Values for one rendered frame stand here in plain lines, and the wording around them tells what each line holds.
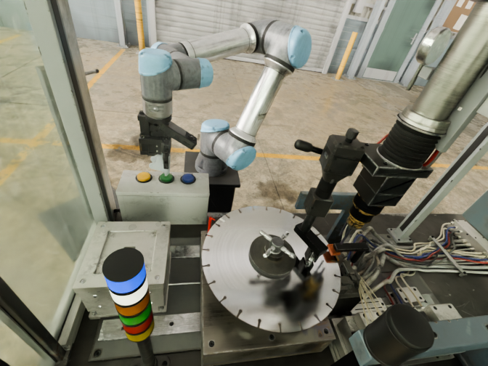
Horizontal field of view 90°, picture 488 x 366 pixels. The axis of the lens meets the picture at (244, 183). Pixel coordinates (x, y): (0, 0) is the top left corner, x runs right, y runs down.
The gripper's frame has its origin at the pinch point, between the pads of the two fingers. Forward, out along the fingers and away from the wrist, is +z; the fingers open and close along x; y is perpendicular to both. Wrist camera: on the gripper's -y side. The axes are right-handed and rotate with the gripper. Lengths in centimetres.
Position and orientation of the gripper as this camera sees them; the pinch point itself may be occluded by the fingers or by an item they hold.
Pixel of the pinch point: (168, 172)
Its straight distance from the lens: 83.3
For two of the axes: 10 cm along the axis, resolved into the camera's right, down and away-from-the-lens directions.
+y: -9.8, -0.3, -2.2
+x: 1.5, 6.4, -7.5
